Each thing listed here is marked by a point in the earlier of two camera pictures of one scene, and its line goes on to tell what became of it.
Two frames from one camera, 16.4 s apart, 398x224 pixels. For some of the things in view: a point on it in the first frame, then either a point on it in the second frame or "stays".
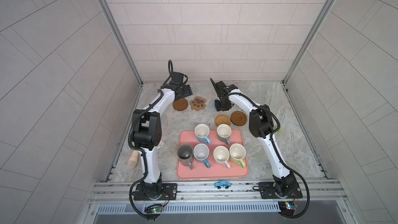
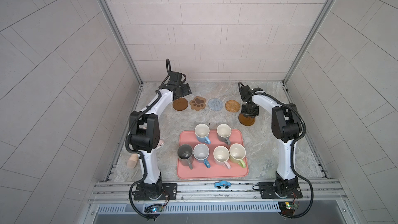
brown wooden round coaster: [180, 104] stays
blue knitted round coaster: [212, 106] stays
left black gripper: [186, 91] stays
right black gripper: [218, 107] → [243, 111]
